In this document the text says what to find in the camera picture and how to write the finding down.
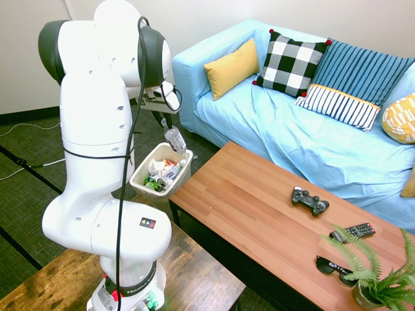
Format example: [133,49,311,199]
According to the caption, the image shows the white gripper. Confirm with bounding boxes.
[139,97,181,129]

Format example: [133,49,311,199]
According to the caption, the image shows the clear plastic bottle purple label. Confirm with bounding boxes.
[161,118,188,154]

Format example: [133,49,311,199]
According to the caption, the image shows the white plastic trash bin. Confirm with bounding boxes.
[129,143,194,204]

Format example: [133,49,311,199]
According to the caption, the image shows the crumpled white paper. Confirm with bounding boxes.
[148,158,167,176]

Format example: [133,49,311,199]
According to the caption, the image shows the crushed silver blue can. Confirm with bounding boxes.
[164,163,182,179]

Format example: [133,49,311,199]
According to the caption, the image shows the mustard yellow pillow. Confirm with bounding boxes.
[203,38,260,101]

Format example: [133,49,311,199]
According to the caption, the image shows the light blue sofa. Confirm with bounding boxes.
[171,18,415,236]

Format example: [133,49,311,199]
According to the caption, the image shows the wooden coffee table black legs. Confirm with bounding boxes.
[169,141,415,311]

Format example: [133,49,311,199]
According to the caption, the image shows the black white checkered pillow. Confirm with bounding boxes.
[252,29,333,98]

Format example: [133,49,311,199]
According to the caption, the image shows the rustic dark wood table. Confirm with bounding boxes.
[0,194,246,311]

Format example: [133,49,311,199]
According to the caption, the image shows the black game controller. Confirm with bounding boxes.
[290,185,330,217]

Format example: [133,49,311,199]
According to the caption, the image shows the blue striped pillow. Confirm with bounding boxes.
[294,38,415,133]

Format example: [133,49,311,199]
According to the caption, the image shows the black sunglasses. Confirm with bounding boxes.
[315,255,358,288]

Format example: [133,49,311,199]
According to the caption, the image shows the black TV remote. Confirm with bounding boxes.
[329,222,377,243]

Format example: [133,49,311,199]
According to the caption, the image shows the yellow white patterned bolster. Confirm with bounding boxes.
[381,93,415,144]

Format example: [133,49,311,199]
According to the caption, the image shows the mustard striped bolster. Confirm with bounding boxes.
[399,167,415,198]

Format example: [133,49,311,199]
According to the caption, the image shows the potted green fern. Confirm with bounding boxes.
[320,225,415,311]

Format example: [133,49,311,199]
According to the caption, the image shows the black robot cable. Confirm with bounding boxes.
[115,16,183,311]

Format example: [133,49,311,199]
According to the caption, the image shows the white floor cable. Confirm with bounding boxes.
[0,157,66,181]
[0,121,62,137]

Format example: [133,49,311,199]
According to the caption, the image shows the black camera stand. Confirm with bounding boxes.
[0,144,65,195]

